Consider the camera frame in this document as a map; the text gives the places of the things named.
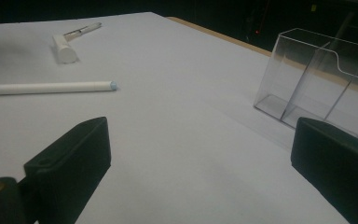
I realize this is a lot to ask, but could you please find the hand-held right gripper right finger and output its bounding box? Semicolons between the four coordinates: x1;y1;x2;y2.
290;117;358;224

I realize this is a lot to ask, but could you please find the clear slim pen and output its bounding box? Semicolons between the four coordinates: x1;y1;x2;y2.
63;21;103;42

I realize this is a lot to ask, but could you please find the clear acrylic organizer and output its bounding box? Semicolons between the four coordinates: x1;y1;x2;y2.
253;27;358;145

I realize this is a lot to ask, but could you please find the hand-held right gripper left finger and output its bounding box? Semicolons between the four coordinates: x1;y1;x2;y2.
23;116;112;224

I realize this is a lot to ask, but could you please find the white marker pen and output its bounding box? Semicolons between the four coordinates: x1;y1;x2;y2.
0;80;118;96

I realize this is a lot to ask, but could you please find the white table sheet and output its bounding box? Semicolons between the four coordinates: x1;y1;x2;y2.
0;11;358;224

